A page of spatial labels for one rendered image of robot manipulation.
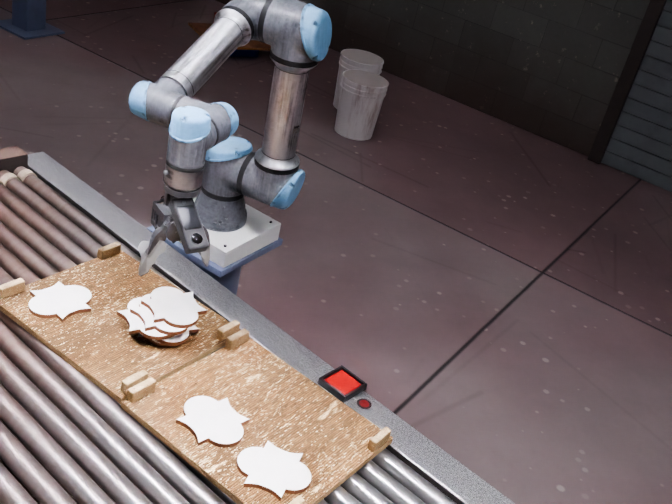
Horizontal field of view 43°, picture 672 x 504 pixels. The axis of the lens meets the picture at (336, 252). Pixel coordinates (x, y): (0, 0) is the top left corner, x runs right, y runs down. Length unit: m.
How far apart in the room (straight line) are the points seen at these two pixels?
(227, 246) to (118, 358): 0.56
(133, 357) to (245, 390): 0.24
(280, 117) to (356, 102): 3.26
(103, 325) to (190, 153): 0.45
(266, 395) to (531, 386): 2.06
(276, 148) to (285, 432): 0.76
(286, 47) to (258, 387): 0.77
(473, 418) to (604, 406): 0.63
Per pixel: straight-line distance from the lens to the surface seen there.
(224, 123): 1.72
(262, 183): 2.16
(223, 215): 2.26
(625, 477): 3.44
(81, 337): 1.83
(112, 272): 2.03
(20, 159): 2.50
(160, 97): 1.77
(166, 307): 1.83
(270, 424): 1.68
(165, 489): 1.56
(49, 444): 1.63
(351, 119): 5.37
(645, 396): 3.92
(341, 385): 1.82
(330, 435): 1.69
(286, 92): 2.04
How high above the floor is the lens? 2.07
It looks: 30 degrees down
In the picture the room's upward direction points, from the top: 14 degrees clockwise
